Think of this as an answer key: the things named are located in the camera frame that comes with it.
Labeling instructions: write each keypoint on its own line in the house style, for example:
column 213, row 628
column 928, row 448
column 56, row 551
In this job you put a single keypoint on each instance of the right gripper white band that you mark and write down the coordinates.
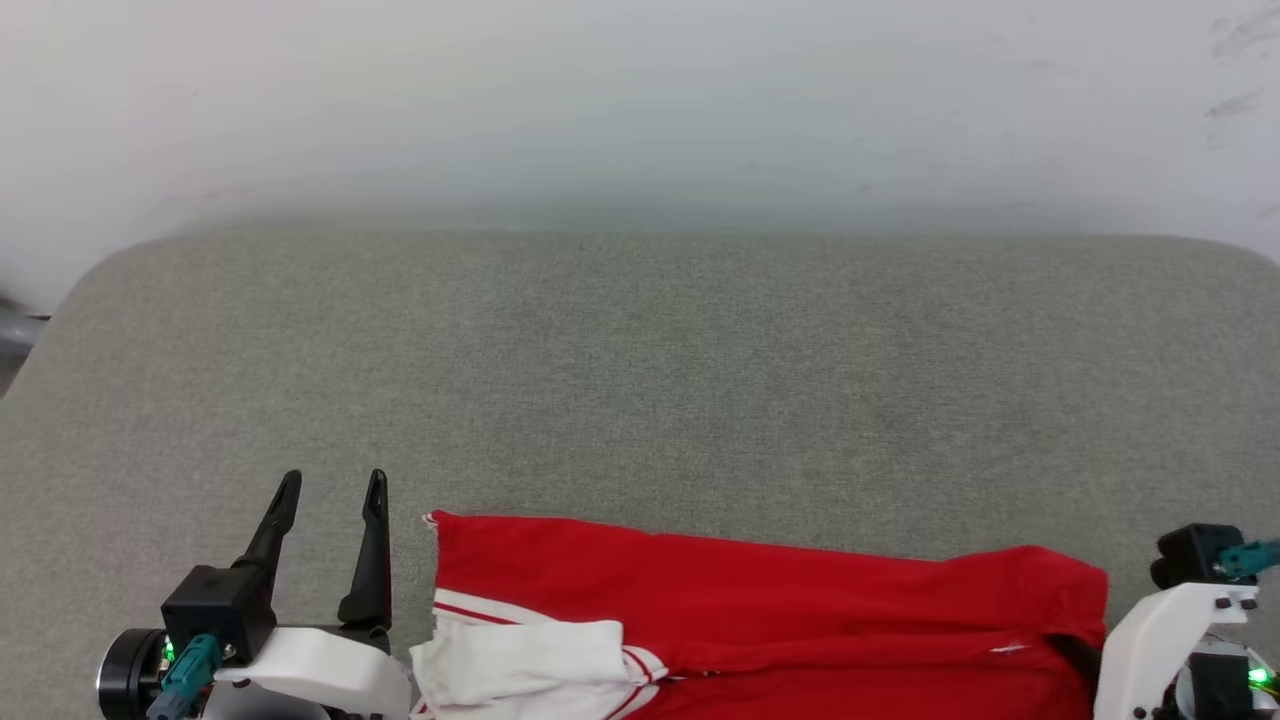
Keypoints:
column 1140, row 650

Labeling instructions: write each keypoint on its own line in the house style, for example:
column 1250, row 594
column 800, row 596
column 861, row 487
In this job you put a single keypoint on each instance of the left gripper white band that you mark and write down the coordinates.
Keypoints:
column 330, row 670

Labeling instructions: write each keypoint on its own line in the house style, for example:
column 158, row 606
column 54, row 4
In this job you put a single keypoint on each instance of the red and white basketball jersey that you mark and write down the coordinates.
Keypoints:
column 800, row 610

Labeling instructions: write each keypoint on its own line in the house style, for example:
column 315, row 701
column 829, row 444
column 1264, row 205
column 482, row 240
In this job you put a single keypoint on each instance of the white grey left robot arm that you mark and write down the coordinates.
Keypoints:
column 125, row 680

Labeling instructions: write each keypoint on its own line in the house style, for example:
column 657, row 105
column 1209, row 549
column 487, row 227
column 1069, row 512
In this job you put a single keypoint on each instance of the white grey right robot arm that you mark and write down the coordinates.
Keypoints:
column 1225, row 685

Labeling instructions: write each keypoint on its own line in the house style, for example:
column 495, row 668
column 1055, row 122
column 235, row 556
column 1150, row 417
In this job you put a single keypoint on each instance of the grey metal tube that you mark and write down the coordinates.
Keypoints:
column 18, row 332

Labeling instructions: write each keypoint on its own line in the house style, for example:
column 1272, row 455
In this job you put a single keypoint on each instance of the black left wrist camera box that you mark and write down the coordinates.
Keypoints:
column 215, row 605

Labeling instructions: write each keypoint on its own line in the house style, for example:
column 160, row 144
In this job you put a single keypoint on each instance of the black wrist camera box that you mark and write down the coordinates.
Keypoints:
column 1190, row 555
column 215, row 605

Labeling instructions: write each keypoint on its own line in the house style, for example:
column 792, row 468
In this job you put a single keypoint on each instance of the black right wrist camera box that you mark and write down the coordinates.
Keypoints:
column 1190, row 555

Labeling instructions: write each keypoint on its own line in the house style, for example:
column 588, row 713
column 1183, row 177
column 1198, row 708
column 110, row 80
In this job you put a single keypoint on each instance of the teal left camera connector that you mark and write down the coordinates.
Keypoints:
column 190, row 670

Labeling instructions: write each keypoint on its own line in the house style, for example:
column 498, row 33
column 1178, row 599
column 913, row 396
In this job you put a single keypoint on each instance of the teal camera connector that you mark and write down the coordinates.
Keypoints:
column 190, row 670
column 1245, row 560

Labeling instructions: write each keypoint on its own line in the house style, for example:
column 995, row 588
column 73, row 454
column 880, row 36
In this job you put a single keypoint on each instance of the teal right camera connector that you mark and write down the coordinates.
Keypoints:
column 1245, row 560

